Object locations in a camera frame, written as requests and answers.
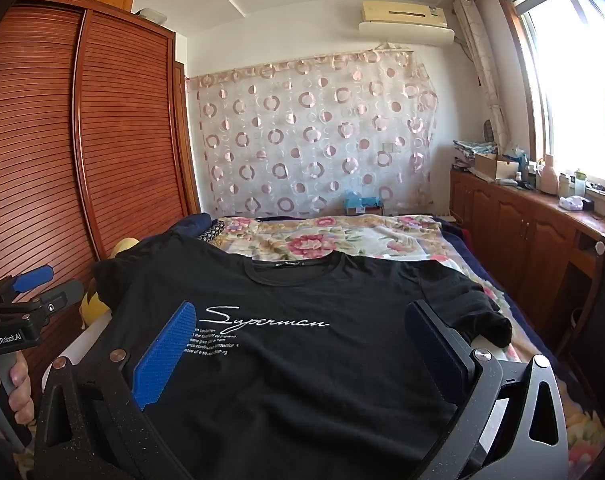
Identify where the beige window curtain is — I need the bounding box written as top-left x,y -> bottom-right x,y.
452,0 -> 511,155

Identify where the sheer circle-patterned wall curtain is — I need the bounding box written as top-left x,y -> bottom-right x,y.
184,49 -> 441,219

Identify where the open cardboard box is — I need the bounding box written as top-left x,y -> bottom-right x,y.
474,152 -> 514,184

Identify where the dark wooden chair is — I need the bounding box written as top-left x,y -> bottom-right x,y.
556,234 -> 605,413

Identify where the wooden framed window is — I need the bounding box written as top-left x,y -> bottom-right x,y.
499,0 -> 605,188

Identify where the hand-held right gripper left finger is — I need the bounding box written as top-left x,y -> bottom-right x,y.
35,300 -> 199,480

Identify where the long wooden cabinet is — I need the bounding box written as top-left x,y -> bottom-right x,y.
449,167 -> 605,321

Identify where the black printed t-shirt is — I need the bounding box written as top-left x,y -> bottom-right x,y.
92,251 -> 513,480

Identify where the pink plastic bottle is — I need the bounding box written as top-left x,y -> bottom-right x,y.
538,154 -> 558,196

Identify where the blue tissue pack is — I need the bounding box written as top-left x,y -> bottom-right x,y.
343,191 -> 386,217

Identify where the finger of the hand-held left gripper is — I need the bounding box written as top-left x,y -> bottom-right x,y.
0,265 -> 54,297
30,280 -> 86,313

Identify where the stack of folded clothes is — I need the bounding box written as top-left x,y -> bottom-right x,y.
168,212 -> 214,242

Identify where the pile of printed papers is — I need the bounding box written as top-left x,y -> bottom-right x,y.
452,138 -> 499,169

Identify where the white flower-print sheet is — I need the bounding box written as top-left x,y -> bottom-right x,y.
42,317 -> 116,378

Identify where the slatted wooden wardrobe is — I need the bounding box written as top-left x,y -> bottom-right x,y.
0,0 -> 203,391

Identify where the cream wall air conditioner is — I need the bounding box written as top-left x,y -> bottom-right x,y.
358,0 -> 456,44

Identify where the folded dotted dark cloth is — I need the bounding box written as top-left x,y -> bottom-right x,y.
197,222 -> 229,247

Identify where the person's left hand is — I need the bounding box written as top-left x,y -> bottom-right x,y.
0,361 -> 34,424

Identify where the rose floral blanket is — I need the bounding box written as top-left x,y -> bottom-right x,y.
202,214 -> 605,461

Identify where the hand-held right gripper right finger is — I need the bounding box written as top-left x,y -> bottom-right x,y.
403,300 -> 570,480

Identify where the yellow plush toy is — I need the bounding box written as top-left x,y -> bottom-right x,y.
80,237 -> 144,332

